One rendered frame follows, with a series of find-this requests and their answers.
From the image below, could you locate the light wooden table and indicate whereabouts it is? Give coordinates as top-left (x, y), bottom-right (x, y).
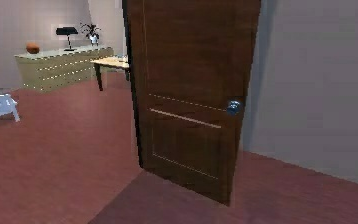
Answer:
top-left (90, 55), bottom-right (131, 92)

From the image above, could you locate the dark brown room door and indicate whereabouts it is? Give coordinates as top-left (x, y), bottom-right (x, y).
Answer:
top-left (122, 0), bottom-right (262, 207)

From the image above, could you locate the black table lamp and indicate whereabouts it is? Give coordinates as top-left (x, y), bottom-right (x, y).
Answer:
top-left (55, 26), bottom-right (79, 52)

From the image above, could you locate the round dark door knob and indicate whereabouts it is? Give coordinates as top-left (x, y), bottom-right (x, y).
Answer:
top-left (226, 99), bottom-right (243, 117)

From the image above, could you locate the white low table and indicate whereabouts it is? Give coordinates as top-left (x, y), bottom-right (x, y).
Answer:
top-left (0, 92), bottom-right (21, 123)

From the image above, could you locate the beige chest of drawers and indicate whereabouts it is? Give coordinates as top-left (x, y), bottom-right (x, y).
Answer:
top-left (14, 45), bottom-right (115, 93)

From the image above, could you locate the house plant in white pot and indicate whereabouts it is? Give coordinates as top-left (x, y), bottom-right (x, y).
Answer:
top-left (79, 22), bottom-right (102, 47)

